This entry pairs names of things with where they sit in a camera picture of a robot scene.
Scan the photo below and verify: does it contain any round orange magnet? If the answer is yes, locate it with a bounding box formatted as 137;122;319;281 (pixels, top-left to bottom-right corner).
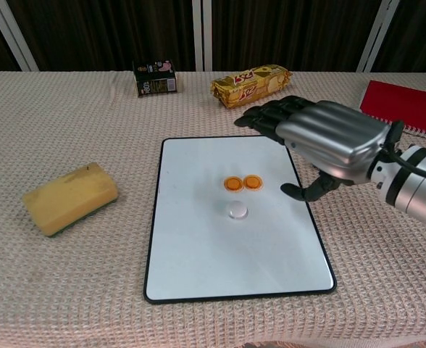
242;174;264;191
222;175;245;193

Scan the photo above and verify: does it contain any red spiral notebook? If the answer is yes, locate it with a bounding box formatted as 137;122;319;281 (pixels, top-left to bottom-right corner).
359;79;426;141

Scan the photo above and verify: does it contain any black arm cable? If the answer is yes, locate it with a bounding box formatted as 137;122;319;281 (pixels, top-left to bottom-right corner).
380;120;426;179

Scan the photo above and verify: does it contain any small black printed box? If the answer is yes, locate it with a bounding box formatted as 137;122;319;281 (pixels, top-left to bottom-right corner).
132;59;179;98

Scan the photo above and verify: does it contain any pink waffle tablecloth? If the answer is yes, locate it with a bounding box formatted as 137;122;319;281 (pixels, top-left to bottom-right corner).
0;70;426;348

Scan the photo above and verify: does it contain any yellow sponge with green pad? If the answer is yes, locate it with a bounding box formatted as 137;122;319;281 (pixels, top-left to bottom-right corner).
21;162;120;239

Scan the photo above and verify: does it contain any upright white frame post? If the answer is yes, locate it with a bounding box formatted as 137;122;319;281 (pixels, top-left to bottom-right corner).
202;0;214;73
192;0;204;73

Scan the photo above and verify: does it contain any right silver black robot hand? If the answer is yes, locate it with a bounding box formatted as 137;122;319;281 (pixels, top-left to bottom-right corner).
233;96;391;202

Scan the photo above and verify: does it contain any round clear white magnet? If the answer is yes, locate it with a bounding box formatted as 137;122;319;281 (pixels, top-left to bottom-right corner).
226;201;249;220

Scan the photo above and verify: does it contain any white magnetic board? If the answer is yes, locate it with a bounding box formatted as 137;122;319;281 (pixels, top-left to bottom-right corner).
143;135;338;305

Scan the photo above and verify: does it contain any dark curtain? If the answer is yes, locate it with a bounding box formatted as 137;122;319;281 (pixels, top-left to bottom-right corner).
0;0;426;73

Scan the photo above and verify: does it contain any yellow biscuit packet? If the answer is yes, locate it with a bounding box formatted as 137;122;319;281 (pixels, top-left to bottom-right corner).
209;64;293;109

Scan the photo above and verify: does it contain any slanted white frame post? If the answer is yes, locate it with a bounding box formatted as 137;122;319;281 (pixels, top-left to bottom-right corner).
0;0;39;73
356;0;399;73

